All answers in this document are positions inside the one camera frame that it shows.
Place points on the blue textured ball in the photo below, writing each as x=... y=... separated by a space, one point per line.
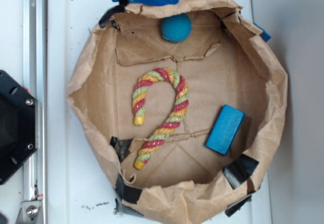
x=176 y=28

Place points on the aluminium frame rail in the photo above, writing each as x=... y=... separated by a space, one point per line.
x=34 y=206

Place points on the white cutting board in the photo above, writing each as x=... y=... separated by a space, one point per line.
x=78 y=190

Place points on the brown paper bag tray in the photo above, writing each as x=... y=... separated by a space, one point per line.
x=225 y=61

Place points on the blue wooden block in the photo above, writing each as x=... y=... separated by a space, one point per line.
x=225 y=129

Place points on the multicolour rope candy cane toy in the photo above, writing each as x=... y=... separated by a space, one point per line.
x=173 y=121

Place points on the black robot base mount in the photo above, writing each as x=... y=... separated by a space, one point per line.
x=18 y=123

